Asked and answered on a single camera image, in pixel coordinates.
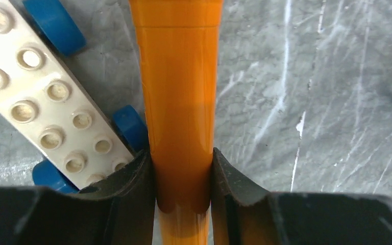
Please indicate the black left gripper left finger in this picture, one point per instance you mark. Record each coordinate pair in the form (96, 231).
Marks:
(117, 210)

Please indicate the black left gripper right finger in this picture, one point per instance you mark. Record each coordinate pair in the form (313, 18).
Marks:
(245, 213)

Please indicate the orange toy microphone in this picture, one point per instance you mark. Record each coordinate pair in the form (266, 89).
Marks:
(178, 47)

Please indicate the white blue toy car chassis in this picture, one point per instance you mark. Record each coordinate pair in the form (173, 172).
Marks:
(43, 100)

